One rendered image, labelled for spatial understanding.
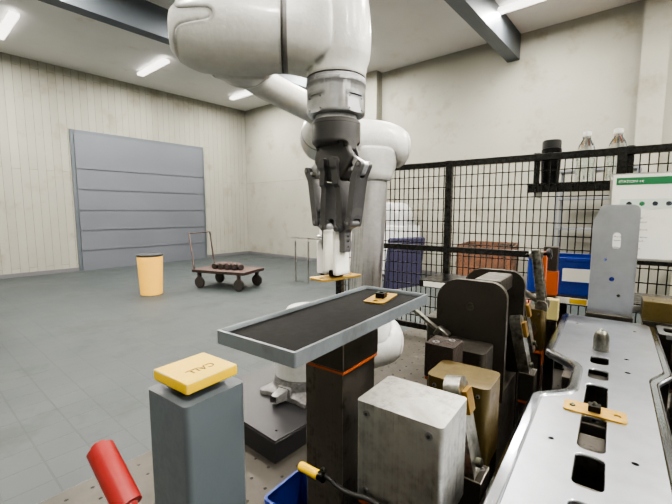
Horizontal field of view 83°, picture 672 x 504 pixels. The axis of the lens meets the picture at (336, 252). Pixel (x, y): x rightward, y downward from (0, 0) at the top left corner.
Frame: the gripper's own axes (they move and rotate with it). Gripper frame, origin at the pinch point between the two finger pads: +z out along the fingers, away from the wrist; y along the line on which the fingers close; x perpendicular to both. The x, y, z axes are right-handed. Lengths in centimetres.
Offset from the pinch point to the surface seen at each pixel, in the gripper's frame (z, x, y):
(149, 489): 55, -17, -43
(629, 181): -18, 129, 15
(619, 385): 25, 43, 30
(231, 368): 10.0, -22.9, 8.6
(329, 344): 9.9, -10.7, 10.3
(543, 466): 25.6, 8.9, 28.8
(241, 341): 9.6, -18.4, 2.8
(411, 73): -296, 630, -447
